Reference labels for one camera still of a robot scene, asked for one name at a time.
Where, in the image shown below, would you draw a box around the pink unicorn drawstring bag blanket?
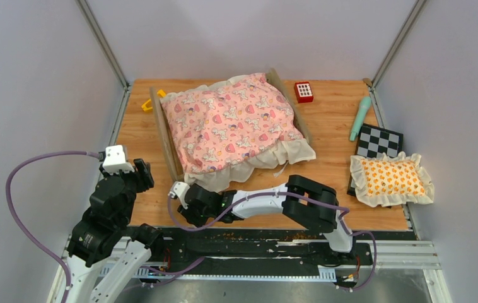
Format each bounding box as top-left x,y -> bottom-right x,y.
161,73 -> 317,191

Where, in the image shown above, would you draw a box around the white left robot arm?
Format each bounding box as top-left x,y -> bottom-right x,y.
61,158 -> 165,302

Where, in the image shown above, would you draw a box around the orange duck print pillow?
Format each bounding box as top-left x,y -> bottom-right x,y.
350,152 -> 434,208

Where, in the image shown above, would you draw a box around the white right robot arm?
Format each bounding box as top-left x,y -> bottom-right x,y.
168,175 -> 357,264

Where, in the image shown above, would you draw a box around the red white grid block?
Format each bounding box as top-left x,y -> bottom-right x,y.
294,81 -> 314,104

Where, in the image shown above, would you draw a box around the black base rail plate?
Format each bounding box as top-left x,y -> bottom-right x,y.
150,227 -> 373,276

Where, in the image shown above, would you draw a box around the black and silver chessboard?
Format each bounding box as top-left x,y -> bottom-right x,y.
346,123 -> 405,198

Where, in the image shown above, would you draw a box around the wooden striped pet bed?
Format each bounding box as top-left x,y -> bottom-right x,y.
149,68 -> 312,181

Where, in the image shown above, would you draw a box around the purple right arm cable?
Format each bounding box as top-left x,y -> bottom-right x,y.
166,191 -> 378,292

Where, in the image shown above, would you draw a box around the yellow triangle toy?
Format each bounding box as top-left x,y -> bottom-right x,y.
141,90 -> 166,112

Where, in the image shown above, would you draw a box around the mint green massager wand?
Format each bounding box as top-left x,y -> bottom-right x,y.
349,96 -> 372,141

